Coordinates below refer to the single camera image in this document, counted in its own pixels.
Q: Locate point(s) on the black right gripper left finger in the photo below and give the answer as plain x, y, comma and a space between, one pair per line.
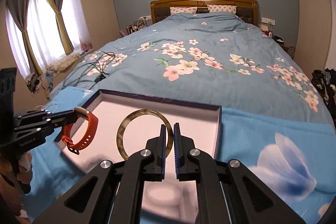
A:
111, 192

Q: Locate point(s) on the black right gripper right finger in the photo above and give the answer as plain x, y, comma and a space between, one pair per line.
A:
227, 192

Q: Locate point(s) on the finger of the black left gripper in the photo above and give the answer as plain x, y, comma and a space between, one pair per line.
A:
63, 116
64, 123

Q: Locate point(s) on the left floral pillow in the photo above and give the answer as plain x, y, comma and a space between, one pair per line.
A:
177, 10

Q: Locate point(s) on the grey and yellow curtains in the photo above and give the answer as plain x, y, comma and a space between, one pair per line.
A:
41, 33

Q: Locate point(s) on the right floral pillow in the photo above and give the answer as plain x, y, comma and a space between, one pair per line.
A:
222, 8

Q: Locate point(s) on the floral pillow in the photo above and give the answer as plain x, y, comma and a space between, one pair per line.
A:
222, 8
177, 10

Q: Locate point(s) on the wooden headboard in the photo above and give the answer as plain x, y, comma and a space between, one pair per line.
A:
247, 10

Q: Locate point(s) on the blue floral duvet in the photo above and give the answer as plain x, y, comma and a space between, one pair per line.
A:
204, 58

